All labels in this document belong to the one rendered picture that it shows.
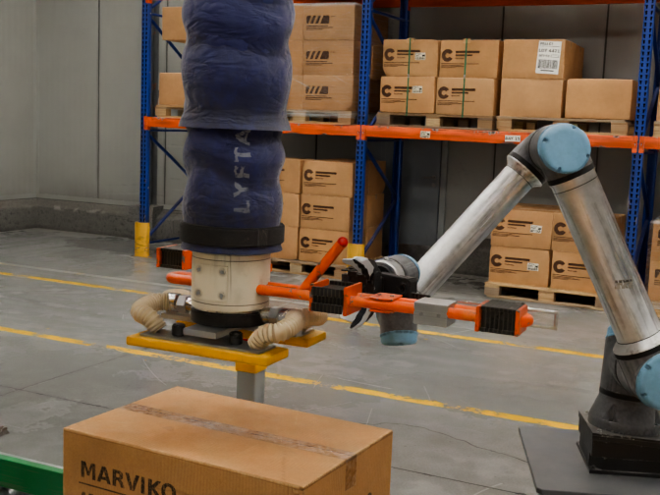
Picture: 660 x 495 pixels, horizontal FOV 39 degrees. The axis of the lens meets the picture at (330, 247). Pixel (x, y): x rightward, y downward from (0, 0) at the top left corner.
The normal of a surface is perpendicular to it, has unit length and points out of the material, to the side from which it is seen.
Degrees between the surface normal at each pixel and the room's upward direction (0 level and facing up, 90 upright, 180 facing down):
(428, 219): 90
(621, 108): 90
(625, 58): 90
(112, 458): 90
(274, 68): 75
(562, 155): 81
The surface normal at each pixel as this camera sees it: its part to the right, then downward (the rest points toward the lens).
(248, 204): 0.45, -0.05
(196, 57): -0.66, -0.18
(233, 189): 0.18, -0.14
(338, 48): -0.44, 0.11
